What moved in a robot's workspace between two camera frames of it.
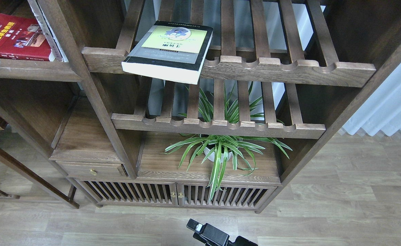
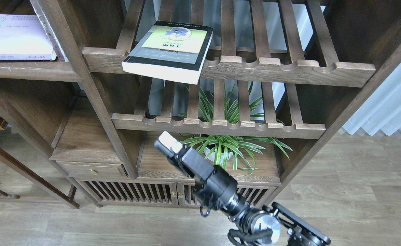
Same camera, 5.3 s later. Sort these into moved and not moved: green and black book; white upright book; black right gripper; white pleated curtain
Moved: black right gripper
Not moved: white upright book; white pleated curtain; green and black book
